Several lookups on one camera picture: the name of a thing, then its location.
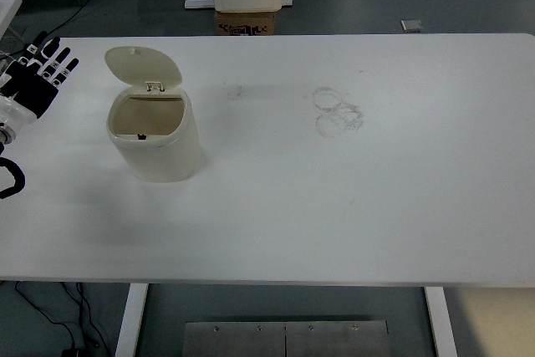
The white side table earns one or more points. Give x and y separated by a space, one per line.
8 8

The black power adapter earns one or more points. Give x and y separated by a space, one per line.
73 353

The grey metal plate with screws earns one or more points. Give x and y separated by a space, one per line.
251 340

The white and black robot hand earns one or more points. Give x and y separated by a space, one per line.
31 89

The white table leg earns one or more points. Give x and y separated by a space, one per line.
441 323
131 319

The cream plastic trash bin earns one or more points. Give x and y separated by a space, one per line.
159 156

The white table foot bar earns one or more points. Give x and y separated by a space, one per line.
196 3

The small grey flat object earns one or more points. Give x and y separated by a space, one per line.
411 25

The brown cardboard box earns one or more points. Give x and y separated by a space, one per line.
244 22

